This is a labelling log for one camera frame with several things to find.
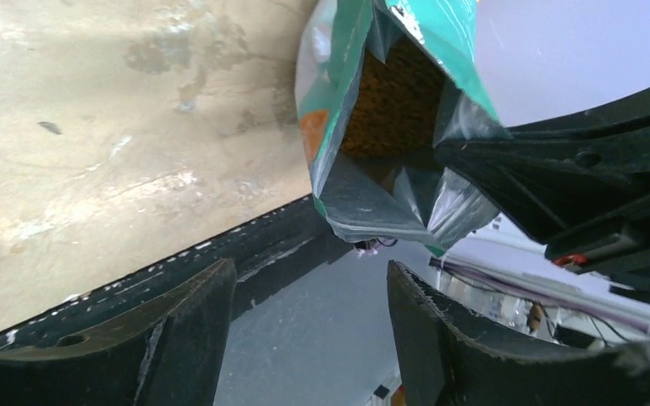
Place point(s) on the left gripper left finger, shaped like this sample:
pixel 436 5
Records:
pixel 166 351

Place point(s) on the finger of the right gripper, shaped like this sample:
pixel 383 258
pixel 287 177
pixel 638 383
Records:
pixel 563 174

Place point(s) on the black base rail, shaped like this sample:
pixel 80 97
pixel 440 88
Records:
pixel 286 243

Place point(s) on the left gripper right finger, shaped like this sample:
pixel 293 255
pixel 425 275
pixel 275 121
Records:
pixel 449 355

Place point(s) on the green dog food bag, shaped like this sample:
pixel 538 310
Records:
pixel 379 85

